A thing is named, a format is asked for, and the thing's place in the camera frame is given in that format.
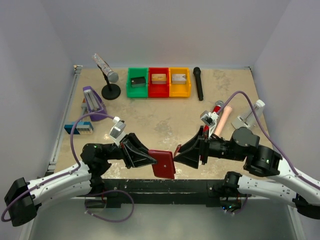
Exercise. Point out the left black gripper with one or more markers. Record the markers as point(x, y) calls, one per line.
point(138, 151)

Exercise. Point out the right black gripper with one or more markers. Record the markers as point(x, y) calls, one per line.
point(191, 158)

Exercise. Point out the red leather card holder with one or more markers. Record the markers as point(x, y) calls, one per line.
point(165, 167)

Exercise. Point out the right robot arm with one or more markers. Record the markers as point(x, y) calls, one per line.
point(271, 176)

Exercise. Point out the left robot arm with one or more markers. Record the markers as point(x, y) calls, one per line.
point(24, 198)

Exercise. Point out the silver card in yellow bin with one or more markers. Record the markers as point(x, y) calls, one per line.
point(178, 79)

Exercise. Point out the black card in green bin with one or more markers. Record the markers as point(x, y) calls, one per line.
point(138, 82)

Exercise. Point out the tan card in red bin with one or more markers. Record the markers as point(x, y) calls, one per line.
point(159, 79)

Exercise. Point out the pink microphone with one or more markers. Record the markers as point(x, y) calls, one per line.
point(224, 117)

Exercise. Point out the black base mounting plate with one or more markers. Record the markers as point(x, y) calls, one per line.
point(206, 192)

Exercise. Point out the red microphone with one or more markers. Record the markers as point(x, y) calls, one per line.
point(216, 108)

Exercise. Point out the white metronome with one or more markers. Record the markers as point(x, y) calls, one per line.
point(247, 119)

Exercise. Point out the green plastic bin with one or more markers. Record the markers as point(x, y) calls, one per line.
point(137, 92)

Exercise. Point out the blue grey block toy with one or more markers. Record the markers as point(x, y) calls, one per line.
point(83, 127)

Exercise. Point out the red plastic bin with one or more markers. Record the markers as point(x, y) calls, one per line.
point(159, 90)

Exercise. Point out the yellow plastic bin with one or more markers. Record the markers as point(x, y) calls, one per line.
point(179, 89)

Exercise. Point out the black microphone stand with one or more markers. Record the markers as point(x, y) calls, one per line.
point(111, 90)

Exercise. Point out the black microphone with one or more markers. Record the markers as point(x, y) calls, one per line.
point(198, 82)

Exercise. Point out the glitter silver microphone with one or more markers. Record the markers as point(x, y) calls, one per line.
point(105, 67)

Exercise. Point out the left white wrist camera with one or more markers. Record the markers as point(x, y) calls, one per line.
point(117, 131)

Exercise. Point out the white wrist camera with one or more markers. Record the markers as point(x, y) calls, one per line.
point(211, 121)
point(117, 131)

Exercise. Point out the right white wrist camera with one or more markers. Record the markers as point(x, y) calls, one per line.
point(211, 121)

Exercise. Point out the aluminium frame rail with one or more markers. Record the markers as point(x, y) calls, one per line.
point(53, 159)

